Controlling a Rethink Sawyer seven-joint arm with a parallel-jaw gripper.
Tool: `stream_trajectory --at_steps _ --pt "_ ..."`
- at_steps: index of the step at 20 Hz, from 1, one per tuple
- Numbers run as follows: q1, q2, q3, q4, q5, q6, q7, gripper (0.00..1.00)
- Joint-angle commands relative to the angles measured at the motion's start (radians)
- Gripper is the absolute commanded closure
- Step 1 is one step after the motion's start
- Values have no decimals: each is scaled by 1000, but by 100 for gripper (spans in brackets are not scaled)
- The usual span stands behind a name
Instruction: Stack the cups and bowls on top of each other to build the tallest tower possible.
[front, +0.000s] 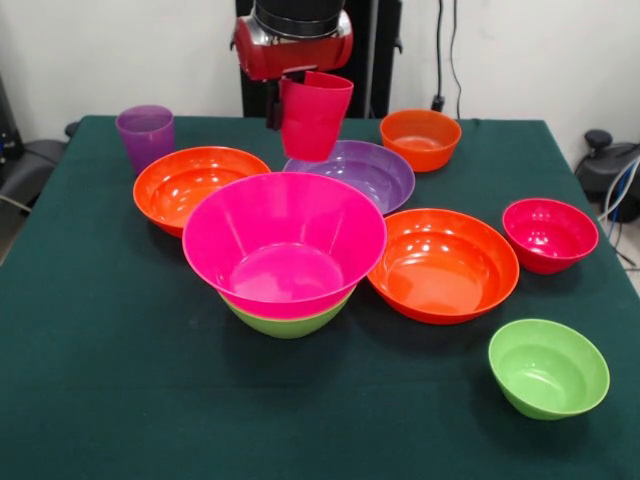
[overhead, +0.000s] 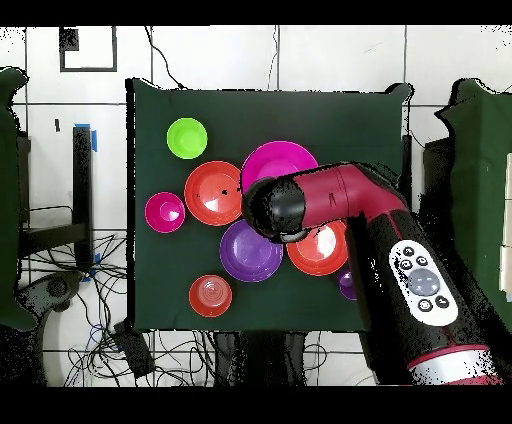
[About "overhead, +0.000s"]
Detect large pink bowl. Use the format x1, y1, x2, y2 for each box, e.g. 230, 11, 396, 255
240, 140, 320, 194

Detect purple bowl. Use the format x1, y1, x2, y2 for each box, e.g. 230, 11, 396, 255
218, 218, 284, 284

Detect large orange bowl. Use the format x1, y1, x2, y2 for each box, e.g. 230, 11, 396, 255
183, 160, 246, 228
286, 219, 350, 277

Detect small orange bowl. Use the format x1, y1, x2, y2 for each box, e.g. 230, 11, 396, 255
188, 274, 234, 319

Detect small red bowl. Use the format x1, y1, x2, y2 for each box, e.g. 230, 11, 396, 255
144, 191, 187, 234

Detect dark green tablecloth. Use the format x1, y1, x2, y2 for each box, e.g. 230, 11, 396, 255
126, 77, 413, 335

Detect small green bowl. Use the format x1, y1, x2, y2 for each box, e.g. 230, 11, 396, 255
166, 116, 209, 160

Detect purple cup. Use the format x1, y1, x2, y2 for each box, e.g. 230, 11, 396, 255
336, 267, 358, 302

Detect black metal stand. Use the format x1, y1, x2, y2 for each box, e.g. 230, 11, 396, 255
17, 126, 94, 273
399, 133, 455, 225

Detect blue tape strip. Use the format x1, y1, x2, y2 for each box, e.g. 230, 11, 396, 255
81, 252, 102, 283
74, 122, 98, 153

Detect black power box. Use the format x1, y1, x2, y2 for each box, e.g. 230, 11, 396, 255
111, 321, 156, 379

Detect black tape square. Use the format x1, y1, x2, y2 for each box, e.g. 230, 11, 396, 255
58, 25, 119, 74

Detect green cloth covered table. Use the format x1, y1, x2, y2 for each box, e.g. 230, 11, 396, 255
0, 66, 38, 332
434, 77, 512, 333

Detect tangle of floor cables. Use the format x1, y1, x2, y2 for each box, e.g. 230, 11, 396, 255
19, 233, 217, 387

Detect black floor cable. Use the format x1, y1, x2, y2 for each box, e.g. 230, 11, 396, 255
143, 25, 188, 91

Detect gray pedestal leg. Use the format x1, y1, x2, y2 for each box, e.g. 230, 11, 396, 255
15, 270, 85, 321

